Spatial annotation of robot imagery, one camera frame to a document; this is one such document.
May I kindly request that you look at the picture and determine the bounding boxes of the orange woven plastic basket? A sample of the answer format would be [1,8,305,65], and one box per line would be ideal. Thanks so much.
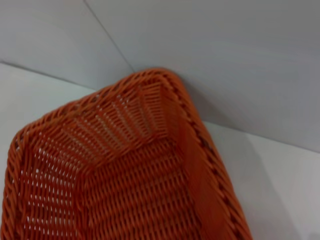
[0,66,266,240]

